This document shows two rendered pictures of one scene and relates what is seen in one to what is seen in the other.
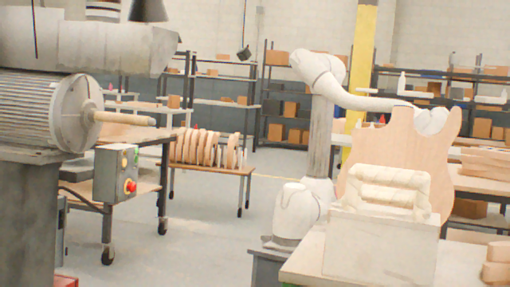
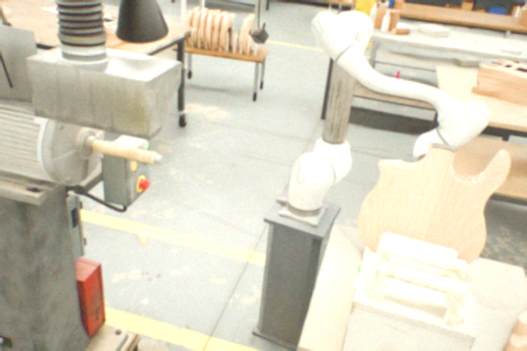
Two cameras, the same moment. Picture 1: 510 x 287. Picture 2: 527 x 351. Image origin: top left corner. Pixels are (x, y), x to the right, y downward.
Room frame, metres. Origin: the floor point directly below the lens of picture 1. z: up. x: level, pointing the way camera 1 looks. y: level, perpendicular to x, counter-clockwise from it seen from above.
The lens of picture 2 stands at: (0.52, 0.06, 1.89)
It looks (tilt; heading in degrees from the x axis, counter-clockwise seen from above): 29 degrees down; 358
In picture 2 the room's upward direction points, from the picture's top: 6 degrees clockwise
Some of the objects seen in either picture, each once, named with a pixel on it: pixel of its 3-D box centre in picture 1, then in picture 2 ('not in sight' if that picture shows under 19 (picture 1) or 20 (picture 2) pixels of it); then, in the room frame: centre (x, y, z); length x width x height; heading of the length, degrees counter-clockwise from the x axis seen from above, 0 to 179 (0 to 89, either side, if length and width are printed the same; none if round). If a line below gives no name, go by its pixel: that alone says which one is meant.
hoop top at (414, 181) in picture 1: (387, 178); (422, 278); (1.37, -0.33, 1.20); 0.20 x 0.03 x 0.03; 73
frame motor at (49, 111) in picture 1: (37, 109); (26, 129); (1.83, 0.72, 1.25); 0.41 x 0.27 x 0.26; 75
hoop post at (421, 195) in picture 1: (421, 202); (456, 306); (1.34, -0.41, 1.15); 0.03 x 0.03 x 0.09
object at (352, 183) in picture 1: (351, 191); (380, 284); (1.39, -0.25, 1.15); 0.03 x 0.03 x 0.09
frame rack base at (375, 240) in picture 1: (381, 244); (405, 323); (1.41, -0.35, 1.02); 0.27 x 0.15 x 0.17; 74
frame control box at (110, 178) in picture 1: (96, 178); (105, 176); (2.04, 0.57, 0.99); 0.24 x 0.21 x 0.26; 75
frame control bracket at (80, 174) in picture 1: (87, 173); (95, 176); (1.98, 0.59, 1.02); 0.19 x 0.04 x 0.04; 165
